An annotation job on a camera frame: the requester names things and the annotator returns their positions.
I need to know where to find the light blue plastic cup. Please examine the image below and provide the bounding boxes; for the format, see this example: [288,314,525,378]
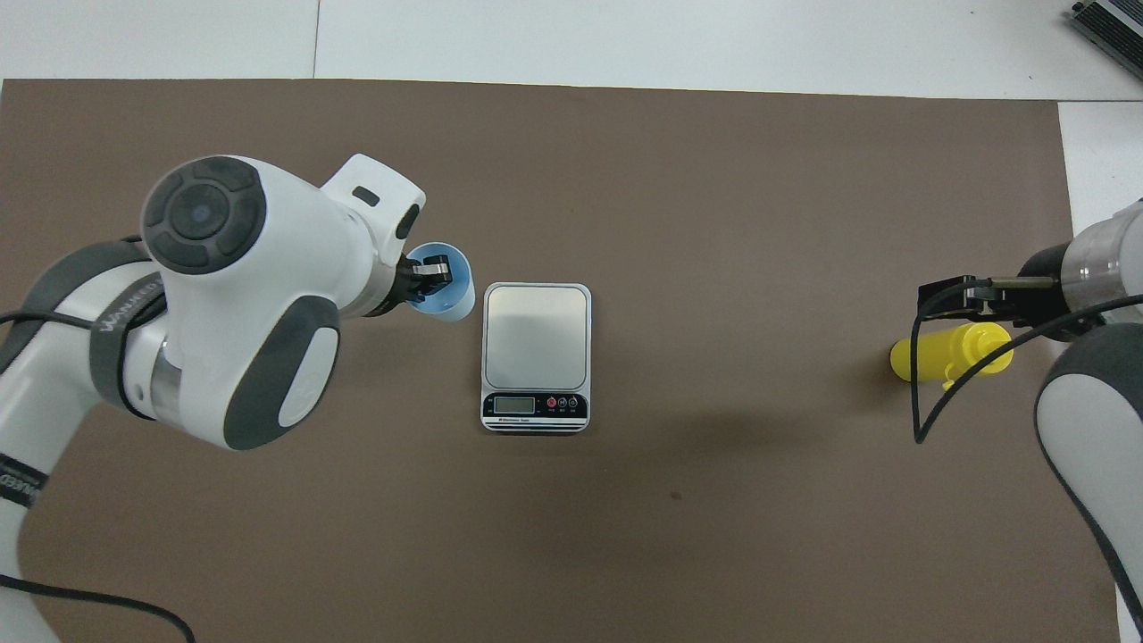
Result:
[406,243,476,322]

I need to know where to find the yellow squeeze bottle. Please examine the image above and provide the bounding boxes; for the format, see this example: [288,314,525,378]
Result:
[890,323,1015,392]

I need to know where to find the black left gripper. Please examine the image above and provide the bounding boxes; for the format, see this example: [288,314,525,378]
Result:
[386,255,454,315]

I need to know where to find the grey metal device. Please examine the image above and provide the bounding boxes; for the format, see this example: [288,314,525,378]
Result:
[1070,0,1143,83]

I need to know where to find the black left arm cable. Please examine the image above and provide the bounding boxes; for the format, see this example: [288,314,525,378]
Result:
[0,304,197,643]

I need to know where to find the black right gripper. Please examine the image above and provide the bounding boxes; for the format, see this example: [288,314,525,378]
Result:
[918,246,1077,342]

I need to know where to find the silver digital kitchen scale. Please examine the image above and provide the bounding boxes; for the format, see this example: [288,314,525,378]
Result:
[481,282,593,434]

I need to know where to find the brown table mat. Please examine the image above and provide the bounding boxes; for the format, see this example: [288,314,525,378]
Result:
[0,79,1122,643]

